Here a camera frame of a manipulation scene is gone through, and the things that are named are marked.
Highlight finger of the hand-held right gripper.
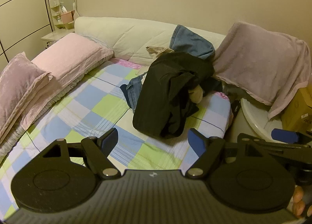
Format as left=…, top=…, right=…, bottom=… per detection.
left=260, top=129, right=312, bottom=160

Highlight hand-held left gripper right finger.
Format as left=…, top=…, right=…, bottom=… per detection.
left=186, top=128, right=266, bottom=180

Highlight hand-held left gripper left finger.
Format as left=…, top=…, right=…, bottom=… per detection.
left=36, top=128, right=120, bottom=180

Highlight black pants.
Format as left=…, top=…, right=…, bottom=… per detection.
left=133, top=52, right=215, bottom=139

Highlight person's right hand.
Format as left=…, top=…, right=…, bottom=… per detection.
left=292, top=186, right=307, bottom=219

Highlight cardboard box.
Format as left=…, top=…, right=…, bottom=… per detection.
left=281, top=85, right=312, bottom=133

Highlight checkered bed sheet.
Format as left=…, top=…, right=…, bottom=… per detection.
left=0, top=58, right=232, bottom=215

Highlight cream cloth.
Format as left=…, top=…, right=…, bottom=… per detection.
left=190, top=85, right=204, bottom=104

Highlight blue jeans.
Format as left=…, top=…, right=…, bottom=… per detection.
left=120, top=73, right=149, bottom=114

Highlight mauve blanket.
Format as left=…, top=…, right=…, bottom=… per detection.
left=213, top=21, right=311, bottom=120

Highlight pink pillow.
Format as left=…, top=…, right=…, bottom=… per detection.
left=22, top=32, right=114, bottom=127

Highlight light blue denim garment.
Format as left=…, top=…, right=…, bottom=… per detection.
left=170, top=24, right=215, bottom=60

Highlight beige garment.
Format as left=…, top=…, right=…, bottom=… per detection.
left=146, top=46, right=174, bottom=57

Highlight cream padded headboard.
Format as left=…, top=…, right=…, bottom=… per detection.
left=74, top=16, right=227, bottom=65

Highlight mauve velvet pillow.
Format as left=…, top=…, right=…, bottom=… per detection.
left=0, top=52, right=53, bottom=139

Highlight white nightstand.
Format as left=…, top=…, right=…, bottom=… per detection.
left=41, top=29, right=74, bottom=49

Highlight pink box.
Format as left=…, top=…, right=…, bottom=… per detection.
left=60, top=11, right=74, bottom=23

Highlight white tiered shelf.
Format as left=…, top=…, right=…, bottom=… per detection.
left=49, top=0, right=65, bottom=30

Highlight cream wardrobe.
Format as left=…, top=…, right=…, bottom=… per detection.
left=0, top=0, right=53, bottom=62

